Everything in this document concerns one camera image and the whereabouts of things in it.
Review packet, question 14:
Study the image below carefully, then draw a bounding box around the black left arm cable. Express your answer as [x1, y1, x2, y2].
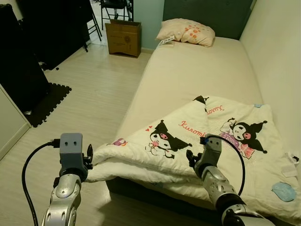
[21, 139, 62, 226]

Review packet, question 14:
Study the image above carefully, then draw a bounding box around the brown cardboard box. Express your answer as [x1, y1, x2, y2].
[104, 19, 142, 58]

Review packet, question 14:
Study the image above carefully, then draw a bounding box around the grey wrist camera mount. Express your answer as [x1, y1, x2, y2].
[201, 135, 222, 166]
[59, 132, 84, 171]

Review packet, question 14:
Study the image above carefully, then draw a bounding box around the dark teal padded headboard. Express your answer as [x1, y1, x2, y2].
[162, 0, 257, 41]

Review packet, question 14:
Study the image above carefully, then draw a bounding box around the white wardrobe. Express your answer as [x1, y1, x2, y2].
[0, 84, 32, 161]

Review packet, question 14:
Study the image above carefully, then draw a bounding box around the large black cabinet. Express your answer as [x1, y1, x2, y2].
[0, 4, 51, 114]

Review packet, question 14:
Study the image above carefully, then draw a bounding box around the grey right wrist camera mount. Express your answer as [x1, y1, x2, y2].
[201, 135, 222, 166]

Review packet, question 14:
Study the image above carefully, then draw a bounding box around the black covered rack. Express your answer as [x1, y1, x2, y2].
[18, 0, 103, 71]

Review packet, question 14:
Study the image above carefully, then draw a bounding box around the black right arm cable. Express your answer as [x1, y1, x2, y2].
[202, 134, 246, 196]

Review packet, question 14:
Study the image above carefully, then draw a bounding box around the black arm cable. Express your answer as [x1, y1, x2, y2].
[21, 139, 62, 226]
[202, 134, 246, 196]

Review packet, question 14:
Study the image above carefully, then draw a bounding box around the mattress with beige sheet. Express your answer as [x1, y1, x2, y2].
[115, 35, 266, 142]

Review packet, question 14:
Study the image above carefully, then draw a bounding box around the pink pillow with coloured dots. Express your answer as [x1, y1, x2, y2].
[156, 18, 216, 48]

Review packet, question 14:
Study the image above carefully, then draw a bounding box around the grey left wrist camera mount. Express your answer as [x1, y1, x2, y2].
[59, 132, 84, 171]

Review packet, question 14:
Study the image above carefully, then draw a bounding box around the cream cartoon print quilt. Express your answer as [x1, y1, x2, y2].
[86, 96, 301, 225]

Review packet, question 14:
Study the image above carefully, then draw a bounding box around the black metal chair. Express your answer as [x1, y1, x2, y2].
[98, 0, 135, 24]

